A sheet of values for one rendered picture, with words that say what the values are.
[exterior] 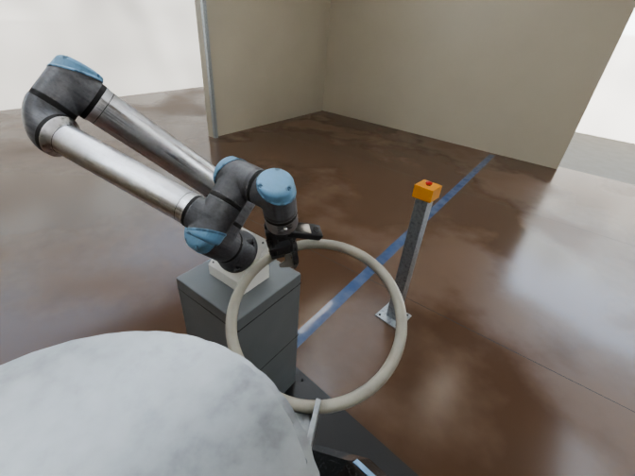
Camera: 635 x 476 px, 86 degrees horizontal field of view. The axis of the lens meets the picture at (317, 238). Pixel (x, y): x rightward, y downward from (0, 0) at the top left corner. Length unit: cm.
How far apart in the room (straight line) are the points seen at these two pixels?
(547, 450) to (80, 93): 259
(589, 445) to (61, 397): 257
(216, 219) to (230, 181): 10
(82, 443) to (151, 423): 3
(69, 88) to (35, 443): 105
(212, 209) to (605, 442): 245
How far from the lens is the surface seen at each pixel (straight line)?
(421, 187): 207
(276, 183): 82
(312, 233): 101
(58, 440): 22
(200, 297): 154
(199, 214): 88
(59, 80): 121
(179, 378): 22
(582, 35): 671
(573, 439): 261
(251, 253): 145
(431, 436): 223
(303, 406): 88
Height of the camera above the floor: 187
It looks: 33 degrees down
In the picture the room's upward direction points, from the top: 5 degrees clockwise
